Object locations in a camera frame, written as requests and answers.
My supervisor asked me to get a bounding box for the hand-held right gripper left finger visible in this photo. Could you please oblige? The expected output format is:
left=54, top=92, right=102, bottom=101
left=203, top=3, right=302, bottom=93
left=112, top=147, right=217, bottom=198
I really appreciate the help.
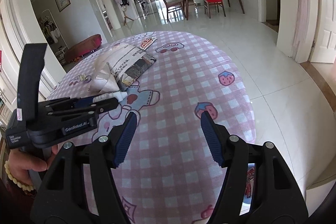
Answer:
left=30, top=111, right=138, bottom=224

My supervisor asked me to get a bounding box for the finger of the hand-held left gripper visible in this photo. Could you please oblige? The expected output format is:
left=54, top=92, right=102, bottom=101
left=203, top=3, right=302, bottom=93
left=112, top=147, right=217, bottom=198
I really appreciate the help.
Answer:
left=47, top=97, right=118, bottom=120
left=43, top=97, right=95, bottom=110

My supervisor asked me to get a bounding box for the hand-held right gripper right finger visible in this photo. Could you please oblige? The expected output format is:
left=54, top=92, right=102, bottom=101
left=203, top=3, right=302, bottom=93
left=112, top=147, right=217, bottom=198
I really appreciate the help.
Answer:
left=200, top=110, right=309, bottom=224

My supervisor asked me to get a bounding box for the white tube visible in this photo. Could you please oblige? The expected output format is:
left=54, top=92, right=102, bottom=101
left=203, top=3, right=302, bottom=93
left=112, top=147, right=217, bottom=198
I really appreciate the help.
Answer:
left=93, top=91, right=128, bottom=104

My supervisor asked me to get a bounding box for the red snack packet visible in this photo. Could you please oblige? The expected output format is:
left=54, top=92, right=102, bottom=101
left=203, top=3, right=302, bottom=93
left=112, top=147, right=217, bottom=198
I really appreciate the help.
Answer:
left=245, top=168, right=256, bottom=198

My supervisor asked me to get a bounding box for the white and blue basin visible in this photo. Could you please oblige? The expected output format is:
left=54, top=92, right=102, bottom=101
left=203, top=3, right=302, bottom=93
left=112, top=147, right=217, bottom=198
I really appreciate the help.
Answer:
left=243, top=162, right=257, bottom=216

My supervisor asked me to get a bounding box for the person's left hand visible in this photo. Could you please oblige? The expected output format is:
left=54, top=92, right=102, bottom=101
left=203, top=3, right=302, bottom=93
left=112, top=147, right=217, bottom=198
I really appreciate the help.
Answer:
left=9, top=144, right=60, bottom=188

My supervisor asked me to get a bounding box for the folded newspaper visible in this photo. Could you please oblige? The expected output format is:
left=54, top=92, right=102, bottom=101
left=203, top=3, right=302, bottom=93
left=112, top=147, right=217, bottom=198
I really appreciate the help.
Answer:
left=88, top=42, right=157, bottom=92

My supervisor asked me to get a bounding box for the pink checked tablecloth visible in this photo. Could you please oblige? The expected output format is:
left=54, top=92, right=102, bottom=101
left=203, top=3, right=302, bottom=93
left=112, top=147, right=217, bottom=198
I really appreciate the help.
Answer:
left=46, top=31, right=256, bottom=224

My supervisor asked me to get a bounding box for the red upholstered bench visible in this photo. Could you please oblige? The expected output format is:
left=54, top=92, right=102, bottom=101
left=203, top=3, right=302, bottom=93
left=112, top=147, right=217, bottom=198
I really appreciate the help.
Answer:
left=64, top=34, right=102, bottom=63

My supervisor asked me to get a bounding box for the red pill blister pack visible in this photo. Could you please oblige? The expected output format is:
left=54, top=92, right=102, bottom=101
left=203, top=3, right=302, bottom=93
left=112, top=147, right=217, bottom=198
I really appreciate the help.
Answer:
left=138, top=36, right=157, bottom=51

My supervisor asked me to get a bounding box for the white clothes rack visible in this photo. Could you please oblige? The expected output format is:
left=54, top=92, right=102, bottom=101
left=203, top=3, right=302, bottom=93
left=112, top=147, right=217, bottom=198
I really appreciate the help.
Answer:
left=39, top=9, right=69, bottom=62

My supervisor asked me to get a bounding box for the small framed picture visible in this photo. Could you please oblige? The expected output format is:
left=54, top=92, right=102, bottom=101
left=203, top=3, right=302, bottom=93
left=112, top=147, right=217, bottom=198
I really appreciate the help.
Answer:
left=54, top=0, right=71, bottom=13

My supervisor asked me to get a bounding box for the bare wooden chair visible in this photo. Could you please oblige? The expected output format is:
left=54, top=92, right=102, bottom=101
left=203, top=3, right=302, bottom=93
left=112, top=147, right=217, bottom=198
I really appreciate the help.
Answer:
left=159, top=0, right=187, bottom=22

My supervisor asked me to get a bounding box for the pink lace curtain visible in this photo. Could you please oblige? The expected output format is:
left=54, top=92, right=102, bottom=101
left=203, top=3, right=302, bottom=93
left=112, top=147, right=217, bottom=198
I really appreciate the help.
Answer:
left=297, top=0, right=320, bottom=57

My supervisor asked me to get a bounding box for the white panel door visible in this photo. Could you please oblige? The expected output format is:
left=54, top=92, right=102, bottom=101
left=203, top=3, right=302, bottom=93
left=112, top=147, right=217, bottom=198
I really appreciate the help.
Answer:
left=311, top=0, right=336, bottom=64

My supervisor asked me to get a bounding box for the white bead bracelet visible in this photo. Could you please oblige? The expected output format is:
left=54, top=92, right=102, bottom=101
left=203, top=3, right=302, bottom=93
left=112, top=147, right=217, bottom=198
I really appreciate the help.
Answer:
left=4, top=160, right=36, bottom=191

